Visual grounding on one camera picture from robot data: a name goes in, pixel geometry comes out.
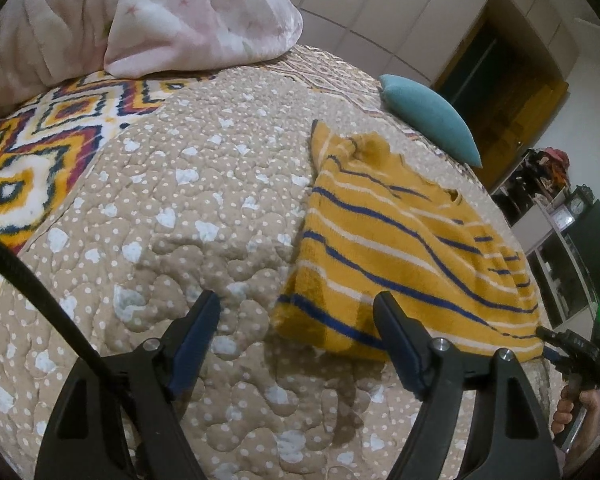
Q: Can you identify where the right hand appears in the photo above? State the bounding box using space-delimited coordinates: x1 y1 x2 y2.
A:
550 386 600 453

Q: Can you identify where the teal pillow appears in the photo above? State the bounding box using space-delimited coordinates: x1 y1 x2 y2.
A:
379 74 482 168

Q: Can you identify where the clothes pile with red hat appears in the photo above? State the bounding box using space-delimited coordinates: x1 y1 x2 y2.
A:
496 148 570 202

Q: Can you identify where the yellow striped knit sweater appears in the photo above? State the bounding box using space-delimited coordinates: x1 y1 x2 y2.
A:
272 122 542 361

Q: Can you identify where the small clock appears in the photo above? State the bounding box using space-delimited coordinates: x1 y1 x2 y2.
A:
567 185 595 219

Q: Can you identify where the pink floral comforter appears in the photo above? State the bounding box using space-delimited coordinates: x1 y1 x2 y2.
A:
0 0 303 116

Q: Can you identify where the white shelf unit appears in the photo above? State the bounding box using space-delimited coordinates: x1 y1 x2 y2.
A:
512 200 597 337

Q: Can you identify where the wooden door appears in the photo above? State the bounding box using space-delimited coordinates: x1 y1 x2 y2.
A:
457 25 568 190

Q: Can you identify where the beige dotted quilt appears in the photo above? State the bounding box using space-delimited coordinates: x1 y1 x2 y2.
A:
0 44 552 480

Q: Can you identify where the black television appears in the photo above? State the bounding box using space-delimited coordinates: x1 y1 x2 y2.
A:
561 199 600 306

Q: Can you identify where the colourful diamond pattern blanket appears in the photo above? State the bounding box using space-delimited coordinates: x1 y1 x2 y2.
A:
0 69 217 340

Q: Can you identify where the black cable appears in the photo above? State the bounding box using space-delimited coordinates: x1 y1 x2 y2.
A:
0 224 146 480

